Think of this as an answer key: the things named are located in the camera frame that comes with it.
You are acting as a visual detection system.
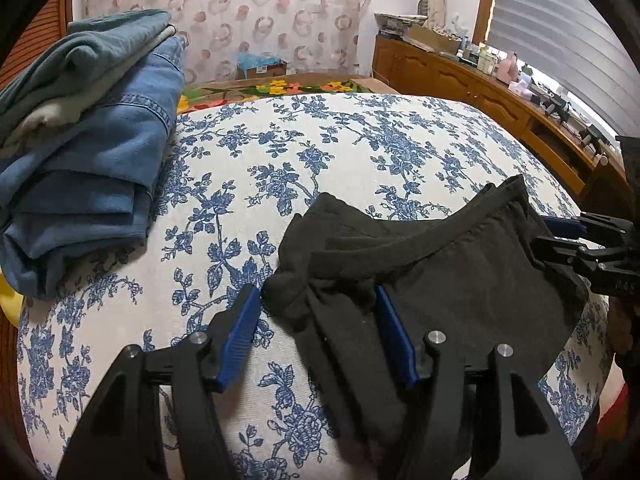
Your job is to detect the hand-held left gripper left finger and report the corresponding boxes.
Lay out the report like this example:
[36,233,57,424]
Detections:
[57,284,262,480]

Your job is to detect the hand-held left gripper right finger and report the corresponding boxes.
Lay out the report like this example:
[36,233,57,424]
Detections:
[375,285,583,480]

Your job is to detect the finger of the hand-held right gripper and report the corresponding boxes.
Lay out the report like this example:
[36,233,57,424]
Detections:
[542,212,632,247]
[531,236,603,277]

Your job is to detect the black t-shirt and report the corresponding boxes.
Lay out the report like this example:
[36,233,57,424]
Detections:
[261,174,588,467]

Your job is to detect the pink bottle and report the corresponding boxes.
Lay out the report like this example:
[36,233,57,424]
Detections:
[497,51,521,81]

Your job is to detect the wooden sideboard cabinet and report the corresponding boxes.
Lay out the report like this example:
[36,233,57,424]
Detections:
[372,35,631,201]

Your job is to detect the blue floral bedsheet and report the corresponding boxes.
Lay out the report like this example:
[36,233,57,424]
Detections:
[15,92,613,480]

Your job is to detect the group of small bottles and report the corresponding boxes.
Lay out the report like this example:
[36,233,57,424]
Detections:
[460,40,498,73]

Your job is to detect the grey window blind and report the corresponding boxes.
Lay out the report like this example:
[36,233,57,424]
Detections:
[485,0,640,141]

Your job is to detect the folded blue jeans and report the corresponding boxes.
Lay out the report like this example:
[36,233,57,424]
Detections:
[0,35,187,301]

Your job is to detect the open cardboard box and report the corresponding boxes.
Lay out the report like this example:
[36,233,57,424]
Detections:
[407,25,461,53]

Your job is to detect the yellow object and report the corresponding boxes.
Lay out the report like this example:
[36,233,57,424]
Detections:
[0,275,23,326]

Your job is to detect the colourful flower blanket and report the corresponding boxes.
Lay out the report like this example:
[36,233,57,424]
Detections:
[175,74,386,113]

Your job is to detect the stack of papers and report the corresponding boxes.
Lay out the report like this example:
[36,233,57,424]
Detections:
[374,12,428,36]

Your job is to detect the cardboard box with blue contents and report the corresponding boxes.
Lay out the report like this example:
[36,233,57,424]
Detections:
[236,52,288,81]

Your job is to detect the folded teal garment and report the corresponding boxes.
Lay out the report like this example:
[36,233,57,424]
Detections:
[0,8,176,146]

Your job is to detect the circle patterned curtain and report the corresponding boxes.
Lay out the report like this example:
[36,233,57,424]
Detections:
[80,0,377,86]

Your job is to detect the wooden slatted door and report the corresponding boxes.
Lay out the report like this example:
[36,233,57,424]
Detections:
[0,0,73,96]

